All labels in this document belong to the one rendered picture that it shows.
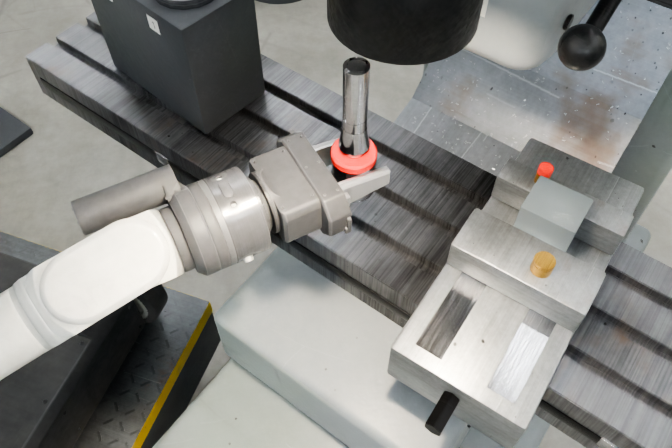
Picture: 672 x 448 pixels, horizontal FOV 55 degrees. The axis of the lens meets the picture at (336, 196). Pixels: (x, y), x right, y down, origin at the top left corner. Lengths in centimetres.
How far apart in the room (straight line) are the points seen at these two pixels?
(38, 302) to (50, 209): 165
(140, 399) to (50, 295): 82
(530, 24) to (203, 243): 33
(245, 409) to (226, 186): 42
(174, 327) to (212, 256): 84
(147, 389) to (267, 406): 49
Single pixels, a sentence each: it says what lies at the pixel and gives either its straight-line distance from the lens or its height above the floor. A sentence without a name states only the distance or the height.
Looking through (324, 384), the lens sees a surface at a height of 89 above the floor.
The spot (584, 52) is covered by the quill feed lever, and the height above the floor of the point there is 139.
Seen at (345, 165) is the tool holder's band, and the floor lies 116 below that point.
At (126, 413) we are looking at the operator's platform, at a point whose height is 40.
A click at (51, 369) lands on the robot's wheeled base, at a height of 59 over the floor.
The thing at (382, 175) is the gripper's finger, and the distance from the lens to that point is 65.
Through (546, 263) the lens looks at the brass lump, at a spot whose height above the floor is 109.
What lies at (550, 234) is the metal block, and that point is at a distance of 71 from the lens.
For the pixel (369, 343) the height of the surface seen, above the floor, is 89.
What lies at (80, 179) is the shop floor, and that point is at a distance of 227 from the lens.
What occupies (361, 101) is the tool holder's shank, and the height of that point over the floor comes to 124.
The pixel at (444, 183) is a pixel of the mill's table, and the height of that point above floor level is 95.
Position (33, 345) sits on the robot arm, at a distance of 62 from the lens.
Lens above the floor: 165
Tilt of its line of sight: 53 degrees down
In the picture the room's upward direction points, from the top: straight up
